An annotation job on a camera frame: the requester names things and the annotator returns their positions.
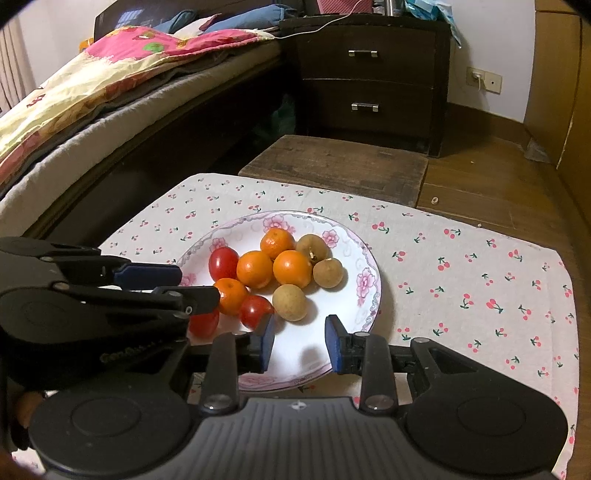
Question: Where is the blue pillow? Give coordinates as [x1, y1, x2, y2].
[204, 4, 298, 33]

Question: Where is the colourful floral quilt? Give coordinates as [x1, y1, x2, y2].
[1, 26, 273, 187]

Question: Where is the red cherry tomato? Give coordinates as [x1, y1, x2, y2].
[208, 247, 239, 282]
[188, 309, 219, 339]
[238, 295, 274, 330]

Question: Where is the cherry print tablecloth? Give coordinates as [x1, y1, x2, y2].
[11, 172, 581, 480]

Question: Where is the dark wooden nightstand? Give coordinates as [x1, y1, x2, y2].
[280, 14, 452, 157]

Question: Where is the white charging cable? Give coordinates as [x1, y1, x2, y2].
[271, 0, 366, 40]

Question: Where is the white wall socket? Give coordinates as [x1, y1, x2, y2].
[466, 67, 503, 95]

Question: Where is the small orange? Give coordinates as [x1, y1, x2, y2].
[259, 228, 296, 260]
[273, 250, 312, 289]
[236, 251, 273, 290]
[213, 278, 249, 317]

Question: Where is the dark wooden stool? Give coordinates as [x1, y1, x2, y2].
[239, 135, 428, 207]

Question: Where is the white floral porcelain plate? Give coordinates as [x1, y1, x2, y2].
[177, 211, 382, 392]

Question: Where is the yellow wooden wardrobe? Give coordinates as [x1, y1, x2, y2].
[525, 1, 590, 215]

